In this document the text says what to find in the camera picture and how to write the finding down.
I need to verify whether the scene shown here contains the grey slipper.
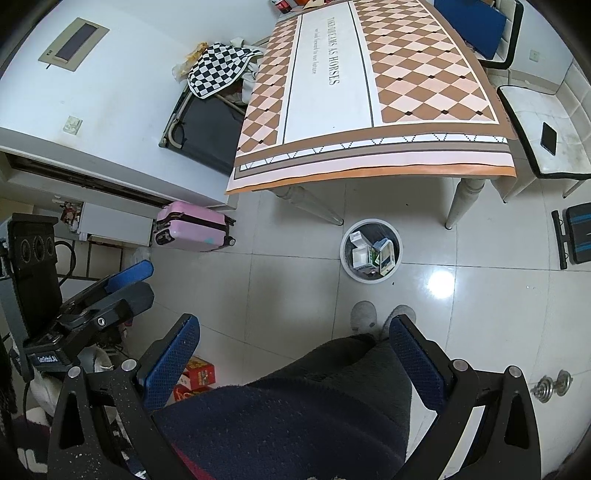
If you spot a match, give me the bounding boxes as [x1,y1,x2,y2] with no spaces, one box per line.
[351,301,378,334]
[381,305,416,340]

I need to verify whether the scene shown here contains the black folding cot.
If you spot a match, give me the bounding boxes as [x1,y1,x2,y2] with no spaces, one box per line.
[159,85,247,176]

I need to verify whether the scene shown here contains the black blue exercise pad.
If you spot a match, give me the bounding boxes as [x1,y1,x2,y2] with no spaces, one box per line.
[551,202,591,271]

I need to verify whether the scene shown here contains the person's dark trouser legs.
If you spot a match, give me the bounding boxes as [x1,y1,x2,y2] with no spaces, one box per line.
[152,335,414,480]

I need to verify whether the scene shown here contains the red cardboard box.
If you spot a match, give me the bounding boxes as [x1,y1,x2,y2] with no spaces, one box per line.
[178,356,215,388]

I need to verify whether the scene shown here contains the black white checkered cloth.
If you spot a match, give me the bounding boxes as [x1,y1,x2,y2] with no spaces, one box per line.
[187,42,264,100]

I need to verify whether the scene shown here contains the white round bin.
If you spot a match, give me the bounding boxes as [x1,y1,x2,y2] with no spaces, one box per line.
[340,218,402,282]

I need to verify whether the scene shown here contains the pink suitcase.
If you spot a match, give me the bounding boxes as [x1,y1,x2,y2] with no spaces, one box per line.
[152,200,237,252]

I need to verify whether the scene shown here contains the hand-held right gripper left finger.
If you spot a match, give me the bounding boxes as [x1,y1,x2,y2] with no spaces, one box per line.
[46,314,201,480]

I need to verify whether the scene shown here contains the metal dumbbell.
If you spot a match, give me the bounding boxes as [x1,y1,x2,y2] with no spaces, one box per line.
[531,369,572,403]

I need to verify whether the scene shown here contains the black phone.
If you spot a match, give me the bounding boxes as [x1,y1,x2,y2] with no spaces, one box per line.
[540,122,558,155]

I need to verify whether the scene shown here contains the white padded chair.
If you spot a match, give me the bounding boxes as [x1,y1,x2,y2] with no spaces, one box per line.
[496,60,591,199]

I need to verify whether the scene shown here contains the yellowish plastic bag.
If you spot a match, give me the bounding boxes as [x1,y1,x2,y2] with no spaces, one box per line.
[172,41,209,83]

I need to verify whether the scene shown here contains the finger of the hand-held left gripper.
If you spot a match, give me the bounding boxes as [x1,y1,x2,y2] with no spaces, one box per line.
[59,259,154,315]
[65,281,156,332]

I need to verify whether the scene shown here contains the black cable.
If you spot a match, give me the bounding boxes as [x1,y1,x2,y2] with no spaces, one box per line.
[54,240,78,282]

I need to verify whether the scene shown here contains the white black-framed chair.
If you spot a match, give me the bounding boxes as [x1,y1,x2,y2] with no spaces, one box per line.
[475,0,525,70]

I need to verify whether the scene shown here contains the beige wall panel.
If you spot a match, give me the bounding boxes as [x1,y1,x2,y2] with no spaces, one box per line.
[38,17,110,72]

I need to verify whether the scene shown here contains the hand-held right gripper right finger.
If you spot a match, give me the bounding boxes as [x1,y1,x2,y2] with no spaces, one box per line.
[389,315,543,480]

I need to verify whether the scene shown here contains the brown pink checkered tablecloth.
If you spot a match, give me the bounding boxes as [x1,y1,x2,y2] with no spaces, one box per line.
[225,0,518,195]

